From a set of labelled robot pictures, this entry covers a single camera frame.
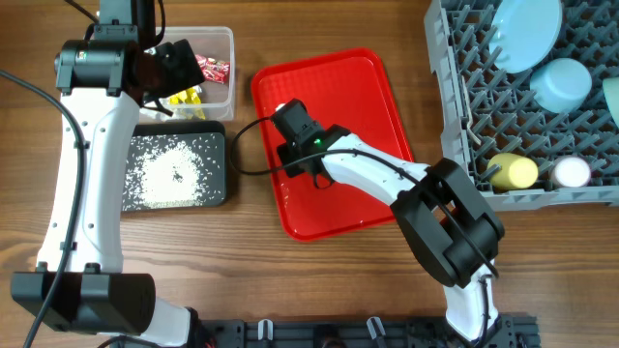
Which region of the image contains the yellow snack wrapper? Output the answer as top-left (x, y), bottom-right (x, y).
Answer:
top-left (167, 85), bottom-right (206, 120)

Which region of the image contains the red foil snack wrapper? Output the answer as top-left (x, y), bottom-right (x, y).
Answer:
top-left (195, 55), bottom-right (231, 84)

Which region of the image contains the light blue plate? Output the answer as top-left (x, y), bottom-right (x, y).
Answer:
top-left (488, 0), bottom-right (563, 73)

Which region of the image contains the mint green bowl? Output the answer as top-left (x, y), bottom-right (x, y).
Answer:
top-left (530, 58), bottom-right (593, 113)

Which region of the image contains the white plastic fork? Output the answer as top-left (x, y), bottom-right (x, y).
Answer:
top-left (460, 75), bottom-right (482, 145)

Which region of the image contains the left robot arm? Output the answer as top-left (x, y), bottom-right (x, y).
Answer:
top-left (11, 39), bottom-right (212, 347)

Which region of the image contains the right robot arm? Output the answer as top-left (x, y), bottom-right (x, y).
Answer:
top-left (278, 124), bottom-right (505, 347)

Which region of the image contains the clear plastic waste bin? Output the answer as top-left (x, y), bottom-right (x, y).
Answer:
top-left (139, 26), bottom-right (235, 124)

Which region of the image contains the grey dishwasher rack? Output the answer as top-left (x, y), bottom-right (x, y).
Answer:
top-left (424, 0), bottom-right (618, 211)

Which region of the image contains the red serving tray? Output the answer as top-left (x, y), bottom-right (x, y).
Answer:
top-left (251, 48), bottom-right (413, 242)

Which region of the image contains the black tray with rice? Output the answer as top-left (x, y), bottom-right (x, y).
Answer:
top-left (122, 121), bottom-right (227, 212)

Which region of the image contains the yellow cup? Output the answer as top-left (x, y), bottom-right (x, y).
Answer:
top-left (488, 153), bottom-right (539, 190)

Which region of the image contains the white pink cup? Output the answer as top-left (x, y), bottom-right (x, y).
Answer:
top-left (550, 156), bottom-right (592, 188)

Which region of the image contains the pale green cup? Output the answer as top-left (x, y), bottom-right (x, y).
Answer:
top-left (603, 77), bottom-right (619, 126)

